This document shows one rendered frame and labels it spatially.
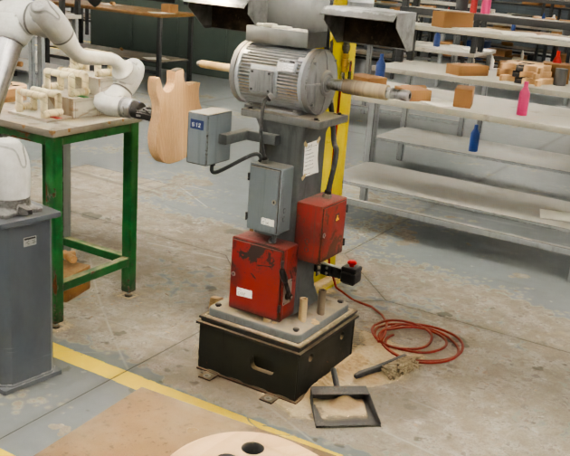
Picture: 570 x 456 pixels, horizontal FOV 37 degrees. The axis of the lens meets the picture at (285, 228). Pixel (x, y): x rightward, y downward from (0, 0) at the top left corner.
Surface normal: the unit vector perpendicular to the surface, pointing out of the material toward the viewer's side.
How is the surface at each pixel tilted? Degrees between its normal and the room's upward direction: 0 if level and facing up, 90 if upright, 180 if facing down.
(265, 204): 90
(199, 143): 90
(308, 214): 90
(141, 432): 0
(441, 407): 0
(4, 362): 90
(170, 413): 0
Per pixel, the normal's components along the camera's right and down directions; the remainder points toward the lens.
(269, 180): -0.52, 0.22
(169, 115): 0.87, 0.22
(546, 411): 0.07, -0.95
